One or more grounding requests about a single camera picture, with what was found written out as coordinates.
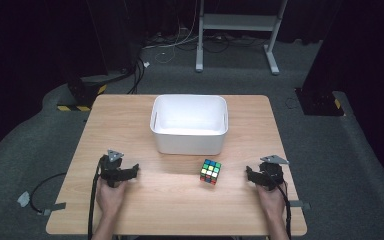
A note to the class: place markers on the white metal stand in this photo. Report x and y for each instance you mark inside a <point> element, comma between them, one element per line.
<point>236,22</point>

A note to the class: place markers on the long grey tape strip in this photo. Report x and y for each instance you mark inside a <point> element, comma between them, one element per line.
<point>54,208</point>

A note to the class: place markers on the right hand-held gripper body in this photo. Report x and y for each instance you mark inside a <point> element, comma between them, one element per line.
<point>272,173</point>

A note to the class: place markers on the person's left hand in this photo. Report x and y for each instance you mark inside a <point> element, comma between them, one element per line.
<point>110,200</point>

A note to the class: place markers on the small grey tape piece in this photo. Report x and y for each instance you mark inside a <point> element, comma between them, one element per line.
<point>23,199</point>

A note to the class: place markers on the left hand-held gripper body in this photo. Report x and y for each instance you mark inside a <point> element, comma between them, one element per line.
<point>110,170</point>

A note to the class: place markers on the white plastic bin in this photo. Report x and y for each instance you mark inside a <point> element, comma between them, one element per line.
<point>189,125</point>

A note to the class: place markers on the black stand base yellow mark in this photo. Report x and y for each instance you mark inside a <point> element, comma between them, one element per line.
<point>320,103</point>

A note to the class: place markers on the person's right hand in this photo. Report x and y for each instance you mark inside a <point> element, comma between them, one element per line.
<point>271,201</point>

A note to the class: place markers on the multicoloured puzzle cube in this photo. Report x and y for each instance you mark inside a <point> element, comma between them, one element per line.
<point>210,171</point>

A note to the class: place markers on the black stand base hazard striped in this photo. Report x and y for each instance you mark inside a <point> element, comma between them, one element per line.
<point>81,93</point>

